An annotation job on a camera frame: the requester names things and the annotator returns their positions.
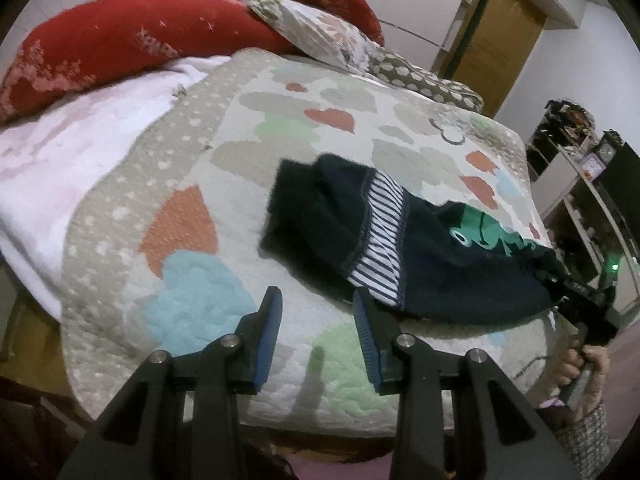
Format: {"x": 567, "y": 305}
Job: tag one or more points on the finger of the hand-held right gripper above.
{"x": 556, "y": 284}

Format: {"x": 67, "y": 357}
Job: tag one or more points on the white wardrobe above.
{"x": 425, "y": 0}

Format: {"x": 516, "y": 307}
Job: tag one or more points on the heart print quilt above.
{"x": 300, "y": 125}

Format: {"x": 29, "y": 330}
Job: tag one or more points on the black television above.
{"x": 625, "y": 185}

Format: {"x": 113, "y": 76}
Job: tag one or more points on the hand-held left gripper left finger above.
{"x": 265, "y": 345}

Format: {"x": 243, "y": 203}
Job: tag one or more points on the dark navy striped pants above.
{"x": 320, "y": 220}

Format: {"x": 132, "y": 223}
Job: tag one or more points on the olive dotted pillow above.
{"x": 410, "y": 75}

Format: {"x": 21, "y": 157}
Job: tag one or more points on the brown bed base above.
{"x": 30, "y": 340}

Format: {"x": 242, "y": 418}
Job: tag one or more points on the cluttered shelf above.
{"x": 560, "y": 125}

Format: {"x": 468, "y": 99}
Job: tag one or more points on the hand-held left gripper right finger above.
{"x": 370, "y": 347}

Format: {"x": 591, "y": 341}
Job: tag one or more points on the long red pillow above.
{"x": 125, "y": 35}

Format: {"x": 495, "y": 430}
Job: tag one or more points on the white pink blanket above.
{"x": 65, "y": 160}

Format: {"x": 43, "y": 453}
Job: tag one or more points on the floral white pillow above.
{"x": 320, "y": 30}

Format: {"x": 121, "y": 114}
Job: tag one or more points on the white cabinet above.
{"x": 565, "y": 180}

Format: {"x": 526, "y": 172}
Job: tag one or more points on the wooden door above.
{"x": 500, "y": 50}

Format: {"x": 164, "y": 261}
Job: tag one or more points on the purple framed calendar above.
{"x": 592, "y": 167}

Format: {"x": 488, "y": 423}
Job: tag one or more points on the person's right forearm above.
{"x": 592, "y": 442}

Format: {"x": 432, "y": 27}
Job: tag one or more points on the person's right hand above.
{"x": 597, "y": 367}

